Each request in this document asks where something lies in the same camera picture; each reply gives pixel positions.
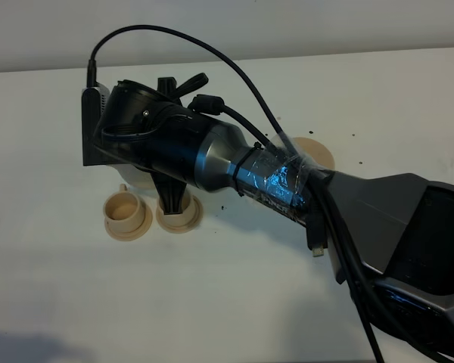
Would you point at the tan teacup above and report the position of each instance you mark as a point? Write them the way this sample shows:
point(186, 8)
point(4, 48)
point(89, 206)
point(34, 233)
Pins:
point(177, 222)
point(121, 198)

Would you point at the tan teapot saucer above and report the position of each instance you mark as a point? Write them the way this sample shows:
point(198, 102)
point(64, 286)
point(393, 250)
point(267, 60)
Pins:
point(319, 152)

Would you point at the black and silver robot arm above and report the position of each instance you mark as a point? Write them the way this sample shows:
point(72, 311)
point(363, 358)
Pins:
point(390, 239)

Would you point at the tan left saucer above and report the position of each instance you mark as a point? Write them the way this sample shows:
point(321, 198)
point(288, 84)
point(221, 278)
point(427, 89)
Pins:
point(127, 223)

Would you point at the tan teapot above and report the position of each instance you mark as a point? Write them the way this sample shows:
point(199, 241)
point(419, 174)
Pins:
point(135, 177)

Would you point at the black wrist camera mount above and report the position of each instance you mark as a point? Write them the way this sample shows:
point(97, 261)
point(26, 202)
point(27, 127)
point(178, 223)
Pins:
point(93, 102)

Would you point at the tan right teacup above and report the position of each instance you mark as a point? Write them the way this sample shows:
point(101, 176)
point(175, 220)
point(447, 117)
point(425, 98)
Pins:
point(177, 222)

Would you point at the tan right saucer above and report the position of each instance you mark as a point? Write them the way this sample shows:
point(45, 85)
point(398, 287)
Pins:
point(197, 218)

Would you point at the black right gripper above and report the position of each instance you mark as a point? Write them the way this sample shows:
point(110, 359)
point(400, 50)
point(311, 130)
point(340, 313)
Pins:
point(147, 129)

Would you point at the tan left teacup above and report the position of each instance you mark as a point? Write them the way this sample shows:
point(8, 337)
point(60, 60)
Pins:
point(121, 198)

